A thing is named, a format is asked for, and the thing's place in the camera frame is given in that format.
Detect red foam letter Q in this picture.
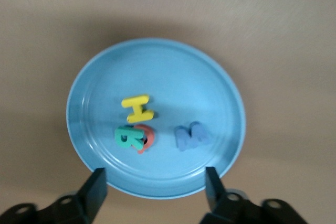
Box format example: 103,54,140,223
133,123,156,155

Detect teal foam letter R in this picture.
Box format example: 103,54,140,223
114,125,145,151

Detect blue plate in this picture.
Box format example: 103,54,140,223
65,38,247,200

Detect yellow foam letter H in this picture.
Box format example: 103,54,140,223
121,94,155,124

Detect blue foam letter M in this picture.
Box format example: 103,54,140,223
174,121,212,153

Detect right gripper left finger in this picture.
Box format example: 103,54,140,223
52,167,108,224

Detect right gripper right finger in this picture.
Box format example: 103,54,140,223
199,166,260,224

